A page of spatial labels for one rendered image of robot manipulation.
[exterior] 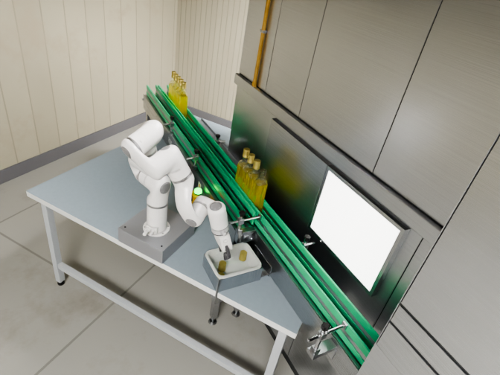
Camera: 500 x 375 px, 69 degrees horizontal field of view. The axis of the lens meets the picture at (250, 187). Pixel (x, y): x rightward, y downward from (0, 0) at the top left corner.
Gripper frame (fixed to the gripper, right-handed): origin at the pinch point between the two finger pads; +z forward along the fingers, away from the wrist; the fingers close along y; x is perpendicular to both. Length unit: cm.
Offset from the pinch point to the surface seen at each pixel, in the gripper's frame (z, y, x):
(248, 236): 6.7, 8.4, -15.1
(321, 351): 5, -55, -14
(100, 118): 59, 282, 35
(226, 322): 91, 19, 2
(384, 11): -89, -5, -67
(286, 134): -31, 27, -48
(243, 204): 0.0, 23.9, -20.5
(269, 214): 3.5, 13.8, -30.0
